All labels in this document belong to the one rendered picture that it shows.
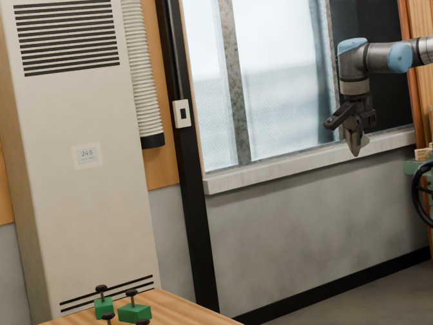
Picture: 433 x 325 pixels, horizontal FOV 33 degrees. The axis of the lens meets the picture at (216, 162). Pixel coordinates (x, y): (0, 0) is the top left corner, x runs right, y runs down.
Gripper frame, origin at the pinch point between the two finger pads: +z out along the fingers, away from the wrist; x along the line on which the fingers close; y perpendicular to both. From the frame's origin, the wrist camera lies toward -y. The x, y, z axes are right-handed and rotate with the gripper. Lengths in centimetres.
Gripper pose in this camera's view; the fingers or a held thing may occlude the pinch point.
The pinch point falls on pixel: (353, 153)
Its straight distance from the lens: 241.3
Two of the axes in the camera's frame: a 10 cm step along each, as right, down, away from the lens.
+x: -4.4, -2.5, 8.6
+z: 1.3, 9.3, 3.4
